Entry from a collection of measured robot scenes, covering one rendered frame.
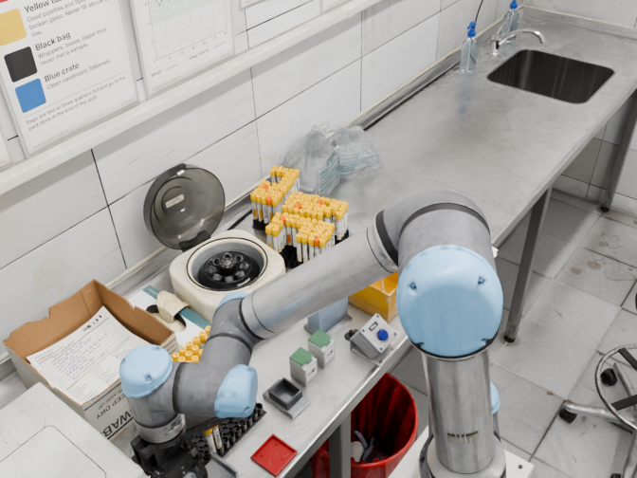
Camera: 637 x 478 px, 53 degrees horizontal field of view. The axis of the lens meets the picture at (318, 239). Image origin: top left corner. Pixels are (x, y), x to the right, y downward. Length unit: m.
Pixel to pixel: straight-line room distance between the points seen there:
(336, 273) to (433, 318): 0.22
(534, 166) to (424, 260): 1.50
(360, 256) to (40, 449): 0.57
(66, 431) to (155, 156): 0.78
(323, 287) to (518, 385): 1.80
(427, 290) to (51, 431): 0.66
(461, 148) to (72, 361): 1.40
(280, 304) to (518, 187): 1.26
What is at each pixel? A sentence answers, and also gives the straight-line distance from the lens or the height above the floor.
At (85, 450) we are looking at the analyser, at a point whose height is 1.18.
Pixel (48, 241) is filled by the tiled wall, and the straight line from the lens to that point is 1.56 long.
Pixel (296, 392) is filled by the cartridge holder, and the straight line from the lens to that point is 1.43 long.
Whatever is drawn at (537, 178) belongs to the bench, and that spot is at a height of 0.87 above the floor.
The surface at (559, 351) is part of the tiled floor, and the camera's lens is 2.82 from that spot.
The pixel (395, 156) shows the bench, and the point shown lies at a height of 0.87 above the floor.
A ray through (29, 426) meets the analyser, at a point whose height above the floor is 1.18.
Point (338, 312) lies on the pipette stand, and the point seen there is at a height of 0.92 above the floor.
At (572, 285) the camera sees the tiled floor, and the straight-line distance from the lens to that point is 3.12.
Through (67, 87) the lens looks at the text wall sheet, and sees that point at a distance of 1.45.
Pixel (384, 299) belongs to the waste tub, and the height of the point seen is 0.95.
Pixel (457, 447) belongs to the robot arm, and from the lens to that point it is 0.95.
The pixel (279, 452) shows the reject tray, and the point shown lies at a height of 0.88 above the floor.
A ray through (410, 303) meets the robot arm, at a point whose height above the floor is 1.52.
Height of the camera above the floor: 2.02
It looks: 39 degrees down
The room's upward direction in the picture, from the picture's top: 2 degrees counter-clockwise
